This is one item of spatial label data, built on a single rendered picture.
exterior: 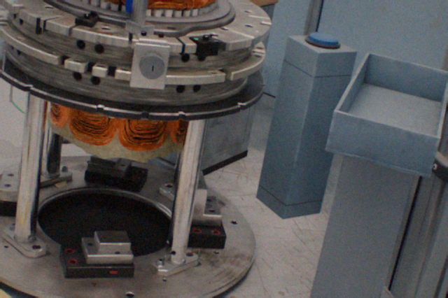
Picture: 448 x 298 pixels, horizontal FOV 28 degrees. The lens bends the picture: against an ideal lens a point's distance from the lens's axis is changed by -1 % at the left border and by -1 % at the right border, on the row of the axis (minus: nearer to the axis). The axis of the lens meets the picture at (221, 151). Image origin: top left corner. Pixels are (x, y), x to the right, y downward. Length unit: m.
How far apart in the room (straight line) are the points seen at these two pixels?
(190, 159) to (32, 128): 0.18
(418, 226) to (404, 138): 0.42
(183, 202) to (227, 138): 0.38
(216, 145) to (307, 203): 0.18
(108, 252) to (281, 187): 0.34
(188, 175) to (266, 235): 0.25
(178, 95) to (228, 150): 0.47
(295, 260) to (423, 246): 0.20
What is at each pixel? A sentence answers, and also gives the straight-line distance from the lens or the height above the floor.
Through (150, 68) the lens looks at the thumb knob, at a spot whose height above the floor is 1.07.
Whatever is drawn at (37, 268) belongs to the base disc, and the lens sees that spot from 1.06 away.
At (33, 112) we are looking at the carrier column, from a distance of 1.02.
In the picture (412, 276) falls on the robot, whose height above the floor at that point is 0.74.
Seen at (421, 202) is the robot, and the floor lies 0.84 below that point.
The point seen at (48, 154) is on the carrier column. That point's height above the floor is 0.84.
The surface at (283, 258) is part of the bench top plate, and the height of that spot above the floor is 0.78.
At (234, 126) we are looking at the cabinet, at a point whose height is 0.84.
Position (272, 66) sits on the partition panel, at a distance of 3.71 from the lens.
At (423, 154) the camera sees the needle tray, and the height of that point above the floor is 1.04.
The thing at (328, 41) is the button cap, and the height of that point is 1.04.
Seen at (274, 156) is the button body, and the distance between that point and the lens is 1.30.
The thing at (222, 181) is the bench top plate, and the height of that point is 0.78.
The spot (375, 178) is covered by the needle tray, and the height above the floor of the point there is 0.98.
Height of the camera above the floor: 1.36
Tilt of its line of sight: 23 degrees down
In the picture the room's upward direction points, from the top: 10 degrees clockwise
